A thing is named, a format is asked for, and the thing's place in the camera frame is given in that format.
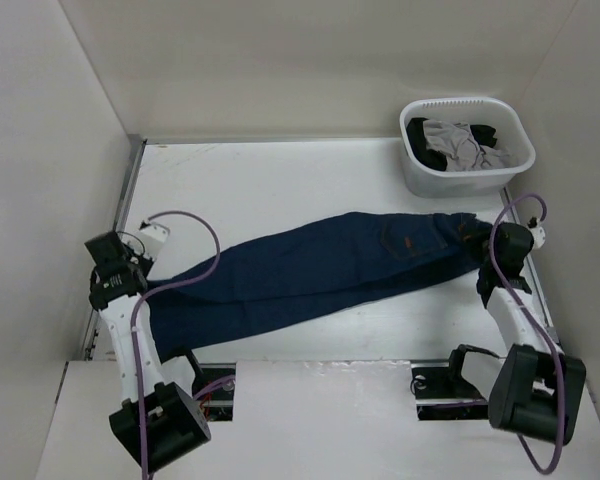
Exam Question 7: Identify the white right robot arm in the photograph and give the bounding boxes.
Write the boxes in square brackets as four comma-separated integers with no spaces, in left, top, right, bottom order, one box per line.
[443,222,586,446]

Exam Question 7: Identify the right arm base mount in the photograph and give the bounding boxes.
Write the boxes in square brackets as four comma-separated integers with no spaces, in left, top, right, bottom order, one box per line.
[410,360,488,421]

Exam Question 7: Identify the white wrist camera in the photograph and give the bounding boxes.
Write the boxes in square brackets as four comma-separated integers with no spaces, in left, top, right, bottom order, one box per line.
[137,220,170,264]
[527,217,546,250]

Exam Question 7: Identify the grey garment in basket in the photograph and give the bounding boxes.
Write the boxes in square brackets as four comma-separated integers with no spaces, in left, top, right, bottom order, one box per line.
[423,119,514,172]

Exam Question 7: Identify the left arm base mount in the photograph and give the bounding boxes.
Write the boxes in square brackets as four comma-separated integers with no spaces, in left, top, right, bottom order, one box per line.
[198,363,236,422]

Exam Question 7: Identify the dark blue denim trousers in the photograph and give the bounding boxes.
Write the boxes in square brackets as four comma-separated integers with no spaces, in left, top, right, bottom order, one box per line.
[148,212,492,361]

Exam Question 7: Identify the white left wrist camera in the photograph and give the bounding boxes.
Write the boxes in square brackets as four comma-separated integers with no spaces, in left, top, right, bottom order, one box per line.
[137,220,170,264]

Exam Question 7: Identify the white plastic laundry basket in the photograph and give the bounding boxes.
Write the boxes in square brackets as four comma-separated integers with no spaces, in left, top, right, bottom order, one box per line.
[399,97,536,198]

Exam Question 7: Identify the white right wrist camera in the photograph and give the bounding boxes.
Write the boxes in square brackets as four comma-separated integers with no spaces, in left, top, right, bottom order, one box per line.
[527,217,546,250]

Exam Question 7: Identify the black garment in basket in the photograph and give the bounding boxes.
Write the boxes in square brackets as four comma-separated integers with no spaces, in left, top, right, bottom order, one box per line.
[406,117,502,172]

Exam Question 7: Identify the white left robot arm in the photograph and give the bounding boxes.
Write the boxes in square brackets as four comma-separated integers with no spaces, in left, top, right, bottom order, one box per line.
[85,223,211,479]

